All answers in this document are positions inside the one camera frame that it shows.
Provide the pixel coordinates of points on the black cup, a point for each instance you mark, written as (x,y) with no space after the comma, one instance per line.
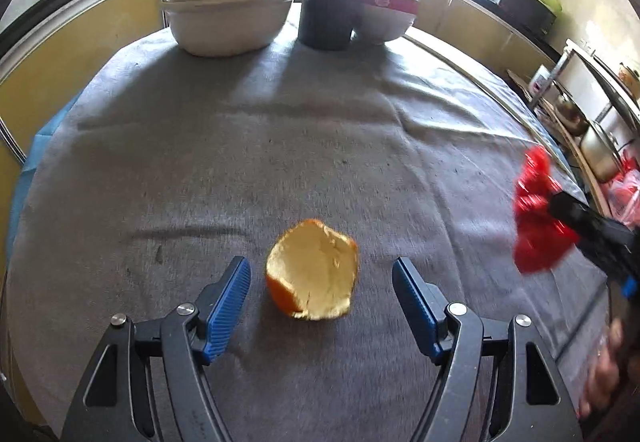
(327,12)

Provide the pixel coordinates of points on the black microwave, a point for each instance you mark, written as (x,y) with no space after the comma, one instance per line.
(527,10)

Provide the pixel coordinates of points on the blue under cloth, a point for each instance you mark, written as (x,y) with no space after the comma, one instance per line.
(37,162)

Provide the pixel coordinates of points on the person's right hand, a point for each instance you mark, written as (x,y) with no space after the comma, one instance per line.
(602,372)

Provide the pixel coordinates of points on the small metal pot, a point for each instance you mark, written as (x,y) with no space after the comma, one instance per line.
(572,117)

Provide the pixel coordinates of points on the pink plastic bag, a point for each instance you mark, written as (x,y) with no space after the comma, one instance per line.
(625,187)

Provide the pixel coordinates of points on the orange peel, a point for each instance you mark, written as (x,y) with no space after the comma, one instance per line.
(310,272)

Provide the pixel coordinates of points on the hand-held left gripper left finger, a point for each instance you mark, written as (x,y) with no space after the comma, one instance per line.
(227,307)

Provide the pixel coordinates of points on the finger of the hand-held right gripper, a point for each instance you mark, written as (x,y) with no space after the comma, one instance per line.
(575,214)

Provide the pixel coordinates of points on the grey tablecloth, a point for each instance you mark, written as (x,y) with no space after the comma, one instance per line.
(300,147)

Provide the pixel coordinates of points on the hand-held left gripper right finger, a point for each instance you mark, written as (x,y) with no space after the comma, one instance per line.
(415,307)

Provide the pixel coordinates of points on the white bowls with red band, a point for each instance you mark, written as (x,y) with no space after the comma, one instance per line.
(387,15)

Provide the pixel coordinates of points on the metal rack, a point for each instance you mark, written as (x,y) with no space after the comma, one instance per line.
(595,72)

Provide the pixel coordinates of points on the metal pot with lid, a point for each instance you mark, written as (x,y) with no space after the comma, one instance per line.
(602,152)

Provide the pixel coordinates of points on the yellow cabinet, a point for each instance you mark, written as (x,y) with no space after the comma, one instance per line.
(65,42)

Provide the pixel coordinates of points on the red plastic bag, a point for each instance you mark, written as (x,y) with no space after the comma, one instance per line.
(537,232)

